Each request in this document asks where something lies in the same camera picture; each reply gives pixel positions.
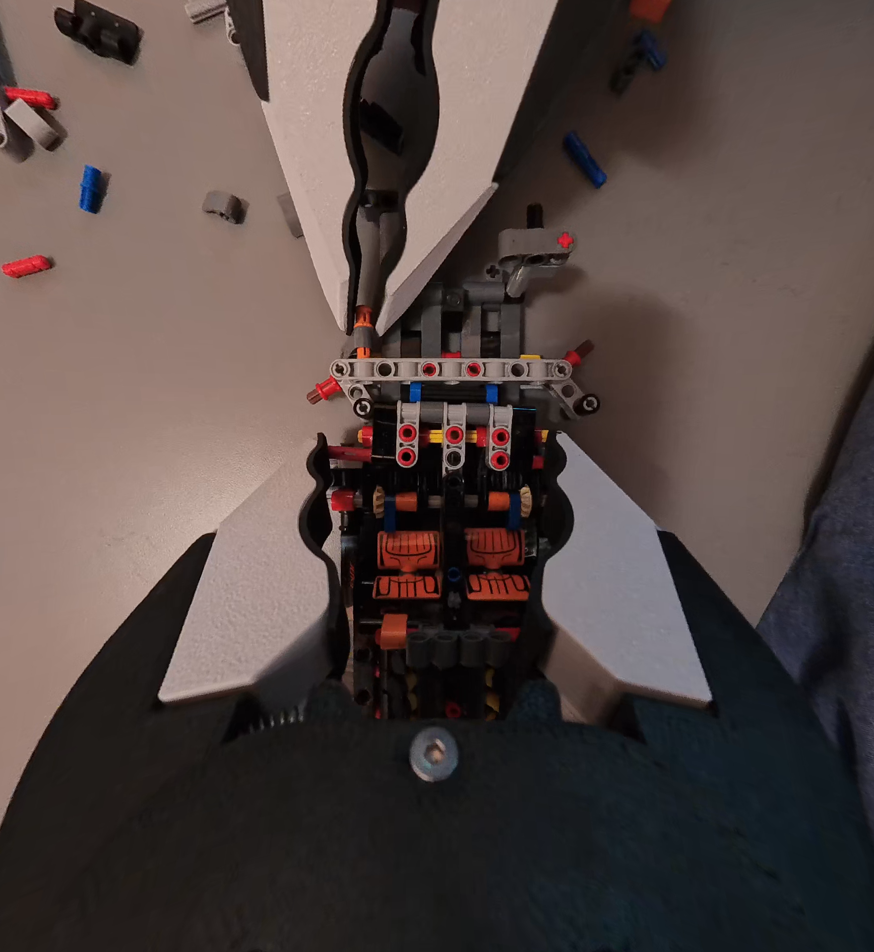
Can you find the long blue lego pin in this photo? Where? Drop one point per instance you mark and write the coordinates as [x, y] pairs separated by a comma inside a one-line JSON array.
[[91, 188], [584, 158]]

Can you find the black lego connector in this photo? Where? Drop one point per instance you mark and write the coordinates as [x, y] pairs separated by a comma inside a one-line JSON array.
[[98, 30]]

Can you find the partly built lego car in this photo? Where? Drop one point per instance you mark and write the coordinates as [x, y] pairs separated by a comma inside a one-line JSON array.
[[444, 483]]

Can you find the dark grey lego bush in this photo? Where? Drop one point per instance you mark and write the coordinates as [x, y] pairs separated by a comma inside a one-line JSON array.
[[365, 342]]

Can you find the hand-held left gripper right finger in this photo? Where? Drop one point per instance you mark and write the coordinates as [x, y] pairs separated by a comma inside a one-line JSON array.
[[623, 595]]

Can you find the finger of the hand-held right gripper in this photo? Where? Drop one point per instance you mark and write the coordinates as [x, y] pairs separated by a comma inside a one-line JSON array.
[[303, 111], [481, 89]]

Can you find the light grey two-hole connector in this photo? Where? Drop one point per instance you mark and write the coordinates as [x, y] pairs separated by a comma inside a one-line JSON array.
[[203, 9]]

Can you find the red lego pin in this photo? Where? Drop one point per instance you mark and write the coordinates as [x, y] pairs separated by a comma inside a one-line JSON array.
[[26, 265]]

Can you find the orange lego pin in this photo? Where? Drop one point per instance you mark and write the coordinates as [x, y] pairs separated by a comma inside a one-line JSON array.
[[365, 321]]

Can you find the orange two-hole lego connector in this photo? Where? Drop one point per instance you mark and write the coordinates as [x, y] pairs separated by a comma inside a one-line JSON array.
[[649, 6]]

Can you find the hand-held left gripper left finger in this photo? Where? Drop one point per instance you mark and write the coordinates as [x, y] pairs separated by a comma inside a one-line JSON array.
[[251, 595]]

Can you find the person's blue sweater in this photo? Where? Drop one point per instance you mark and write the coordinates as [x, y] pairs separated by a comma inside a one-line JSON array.
[[839, 595]]

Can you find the small blue lego pin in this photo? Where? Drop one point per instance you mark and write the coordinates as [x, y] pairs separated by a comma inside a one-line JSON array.
[[650, 50]]

